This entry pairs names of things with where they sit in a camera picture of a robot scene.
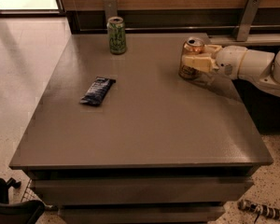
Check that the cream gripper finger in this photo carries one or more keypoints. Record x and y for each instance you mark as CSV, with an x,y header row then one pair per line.
x,y
212,49
201,63

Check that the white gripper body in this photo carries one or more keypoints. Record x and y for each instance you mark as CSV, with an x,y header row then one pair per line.
x,y
230,62

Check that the orange soda can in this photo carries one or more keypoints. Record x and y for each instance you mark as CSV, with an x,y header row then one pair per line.
x,y
192,46

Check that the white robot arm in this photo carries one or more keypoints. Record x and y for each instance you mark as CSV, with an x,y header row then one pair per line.
x,y
260,68

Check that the green soda can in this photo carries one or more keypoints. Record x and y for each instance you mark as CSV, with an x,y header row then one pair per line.
x,y
116,35

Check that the dark blue snack wrapper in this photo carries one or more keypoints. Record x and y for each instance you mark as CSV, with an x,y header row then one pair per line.
x,y
97,91

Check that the grey drawer cabinet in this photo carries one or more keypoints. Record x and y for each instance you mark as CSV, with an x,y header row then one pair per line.
x,y
158,150

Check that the black white striped tool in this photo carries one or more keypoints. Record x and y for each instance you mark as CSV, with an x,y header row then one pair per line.
x,y
259,209

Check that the right metal wall bracket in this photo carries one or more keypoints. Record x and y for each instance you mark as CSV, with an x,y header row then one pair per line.
x,y
241,31

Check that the metal wall bracket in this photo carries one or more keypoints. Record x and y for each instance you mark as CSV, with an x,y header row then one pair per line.
x,y
241,31
110,8

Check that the left metal wall bracket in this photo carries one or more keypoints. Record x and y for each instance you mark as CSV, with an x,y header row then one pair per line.
x,y
110,8

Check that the wire mesh basket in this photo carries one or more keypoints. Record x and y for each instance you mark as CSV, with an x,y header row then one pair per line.
x,y
28,194

